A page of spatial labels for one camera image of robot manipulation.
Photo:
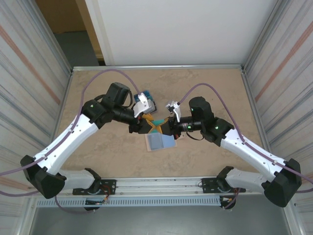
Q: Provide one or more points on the teal plastic card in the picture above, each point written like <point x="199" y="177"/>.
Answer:
<point x="160" y="122"/>

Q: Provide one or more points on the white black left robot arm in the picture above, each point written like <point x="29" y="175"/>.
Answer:
<point x="63" y="139"/>

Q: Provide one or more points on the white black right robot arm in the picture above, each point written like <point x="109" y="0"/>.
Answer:
<point x="252" y="151"/>

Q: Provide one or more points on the grey metal shelf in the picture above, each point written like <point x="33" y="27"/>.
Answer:
<point x="156" y="222"/>

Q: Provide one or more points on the tan wooden door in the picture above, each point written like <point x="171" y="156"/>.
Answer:
<point x="63" y="14"/>

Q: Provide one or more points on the aluminium table edge rail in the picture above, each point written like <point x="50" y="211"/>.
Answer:
<point x="258" y="122"/>
<point x="64" y="105"/>
<point x="156" y="67"/>

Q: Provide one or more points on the aluminium mounting rail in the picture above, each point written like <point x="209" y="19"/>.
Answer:
<point x="156" y="187"/>

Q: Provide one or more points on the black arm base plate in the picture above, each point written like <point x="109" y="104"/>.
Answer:
<point x="110" y="187"/>
<point x="207" y="186"/>

